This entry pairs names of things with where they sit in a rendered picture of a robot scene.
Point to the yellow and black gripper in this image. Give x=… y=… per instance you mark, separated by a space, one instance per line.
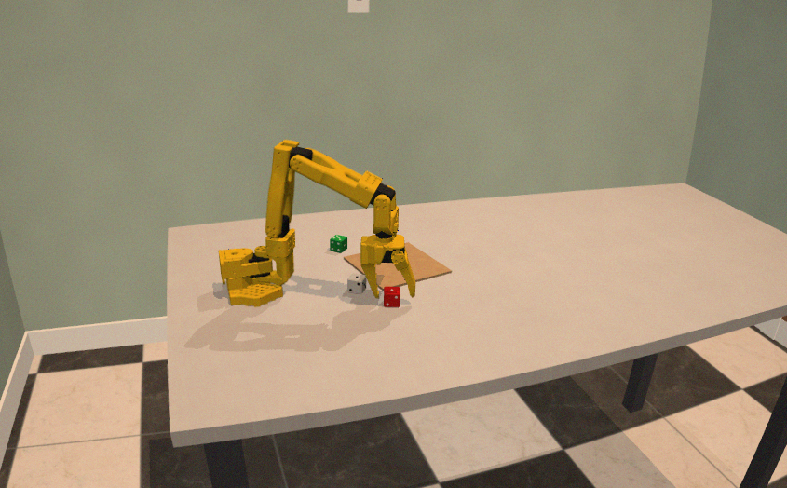
x=374 y=250

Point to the green die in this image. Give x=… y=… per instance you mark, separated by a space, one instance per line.
x=338 y=243

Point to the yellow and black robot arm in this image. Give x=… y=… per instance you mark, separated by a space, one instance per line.
x=244 y=269

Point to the red die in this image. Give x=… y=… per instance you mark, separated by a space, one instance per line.
x=391 y=296

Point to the tan flat mat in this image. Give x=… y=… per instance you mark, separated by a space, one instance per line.
x=387 y=275

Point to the white die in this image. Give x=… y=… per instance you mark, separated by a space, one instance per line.
x=356 y=283

